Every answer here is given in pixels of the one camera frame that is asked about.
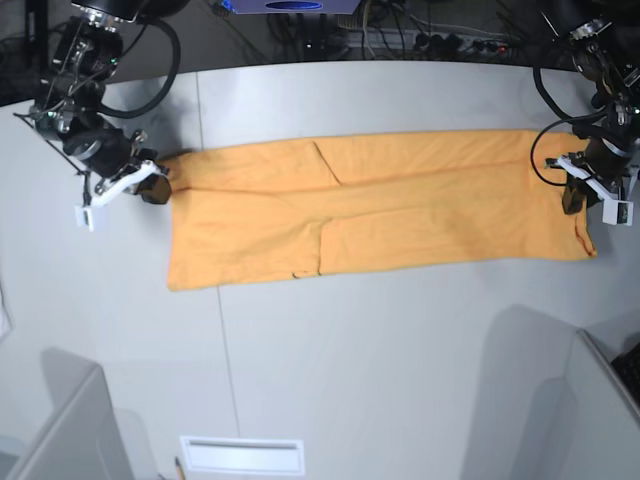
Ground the blue device with oval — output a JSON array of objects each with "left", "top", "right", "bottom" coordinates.
[{"left": 223, "top": 0, "right": 361, "bottom": 15}]

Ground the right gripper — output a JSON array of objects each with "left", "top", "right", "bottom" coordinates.
[{"left": 60, "top": 120, "right": 172, "bottom": 205}]

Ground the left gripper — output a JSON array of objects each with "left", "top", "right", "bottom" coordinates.
[{"left": 562, "top": 124, "right": 639, "bottom": 215}]

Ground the orange yellow T-shirt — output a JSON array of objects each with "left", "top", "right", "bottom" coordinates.
[{"left": 168, "top": 130, "right": 597, "bottom": 291}]

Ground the grey partition panel left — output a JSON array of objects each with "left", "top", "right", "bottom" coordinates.
[{"left": 1, "top": 364, "right": 134, "bottom": 479}]

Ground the white power strip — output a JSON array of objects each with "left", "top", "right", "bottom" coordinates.
[{"left": 344, "top": 27, "right": 511, "bottom": 51}]

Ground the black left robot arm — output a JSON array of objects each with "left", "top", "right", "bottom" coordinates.
[{"left": 556, "top": 19, "right": 639, "bottom": 226}]

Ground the pencil on table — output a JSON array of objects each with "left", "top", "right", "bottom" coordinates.
[{"left": 174, "top": 456, "right": 186, "bottom": 480}]

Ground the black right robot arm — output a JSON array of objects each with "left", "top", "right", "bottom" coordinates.
[{"left": 22, "top": 1, "right": 182, "bottom": 207}]

